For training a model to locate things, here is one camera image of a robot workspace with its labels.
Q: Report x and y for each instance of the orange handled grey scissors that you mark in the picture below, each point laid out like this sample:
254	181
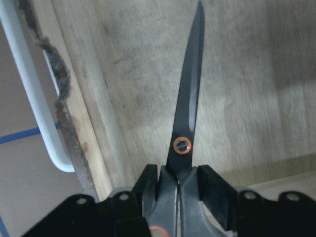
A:
177	205

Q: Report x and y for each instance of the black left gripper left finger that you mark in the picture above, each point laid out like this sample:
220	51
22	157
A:
147	182

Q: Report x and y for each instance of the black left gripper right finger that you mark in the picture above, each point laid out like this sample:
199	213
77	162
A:
219	197

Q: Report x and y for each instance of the light wooden drawer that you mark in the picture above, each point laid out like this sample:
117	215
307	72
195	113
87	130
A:
245	69

